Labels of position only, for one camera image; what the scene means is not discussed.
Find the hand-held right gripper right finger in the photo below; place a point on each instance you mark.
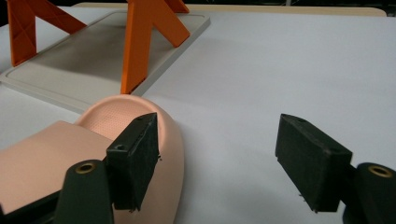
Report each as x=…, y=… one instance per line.
x=311, y=161

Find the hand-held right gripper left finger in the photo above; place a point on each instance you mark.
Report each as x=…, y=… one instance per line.
x=134, y=161

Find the pink slipper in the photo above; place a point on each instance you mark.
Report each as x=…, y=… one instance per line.
x=169, y=174

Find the white and orange shoe rack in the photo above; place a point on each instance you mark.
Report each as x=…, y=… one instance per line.
x=77, y=68

